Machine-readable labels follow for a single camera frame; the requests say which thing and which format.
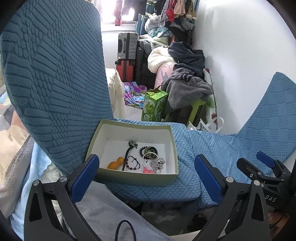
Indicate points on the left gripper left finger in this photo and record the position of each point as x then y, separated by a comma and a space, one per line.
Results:
51, 212

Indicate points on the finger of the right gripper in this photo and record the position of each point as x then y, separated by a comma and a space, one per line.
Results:
251, 171
267, 160

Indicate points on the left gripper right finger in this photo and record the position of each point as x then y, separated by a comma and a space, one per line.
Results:
242, 211

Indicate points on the orange gourd pendant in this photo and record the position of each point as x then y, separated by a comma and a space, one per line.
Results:
114, 165

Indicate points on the green cardboard box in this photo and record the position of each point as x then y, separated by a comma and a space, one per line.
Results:
113, 139

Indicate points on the black beaded bracelet red beads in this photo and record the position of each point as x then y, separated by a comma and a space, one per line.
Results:
132, 163

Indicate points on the pink charm keychain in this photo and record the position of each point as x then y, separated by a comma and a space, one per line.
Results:
148, 171

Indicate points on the silver bangle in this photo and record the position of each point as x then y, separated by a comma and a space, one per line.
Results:
148, 157

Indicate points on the right hand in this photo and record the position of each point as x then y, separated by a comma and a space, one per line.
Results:
277, 221

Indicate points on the grey blanket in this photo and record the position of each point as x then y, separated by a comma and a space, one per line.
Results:
110, 218

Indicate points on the white shopping bag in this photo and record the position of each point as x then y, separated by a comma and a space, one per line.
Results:
208, 121

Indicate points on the lime green plastic stool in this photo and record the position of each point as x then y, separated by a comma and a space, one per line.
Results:
187, 114

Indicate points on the grey fleece garment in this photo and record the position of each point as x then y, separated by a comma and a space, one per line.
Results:
184, 88

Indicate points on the green printed carton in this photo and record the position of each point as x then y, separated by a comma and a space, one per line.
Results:
154, 105

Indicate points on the dark navy jacket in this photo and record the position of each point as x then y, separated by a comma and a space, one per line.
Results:
186, 57

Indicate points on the pink garment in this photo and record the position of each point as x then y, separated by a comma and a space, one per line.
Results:
163, 73

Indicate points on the purple patterned cloth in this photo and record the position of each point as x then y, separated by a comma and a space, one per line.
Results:
134, 94

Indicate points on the cream floral covered stand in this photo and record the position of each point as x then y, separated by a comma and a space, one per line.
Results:
116, 93

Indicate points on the cream puffy coat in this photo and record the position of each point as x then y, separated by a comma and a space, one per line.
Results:
157, 57

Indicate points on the red suitcase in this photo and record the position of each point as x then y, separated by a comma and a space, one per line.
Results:
125, 69

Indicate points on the blue textured sofa cover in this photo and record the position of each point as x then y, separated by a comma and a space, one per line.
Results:
53, 67

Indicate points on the hanging clothes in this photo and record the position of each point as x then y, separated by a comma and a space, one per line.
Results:
172, 20

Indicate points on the black grey suitcase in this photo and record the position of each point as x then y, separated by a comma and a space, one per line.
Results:
127, 46

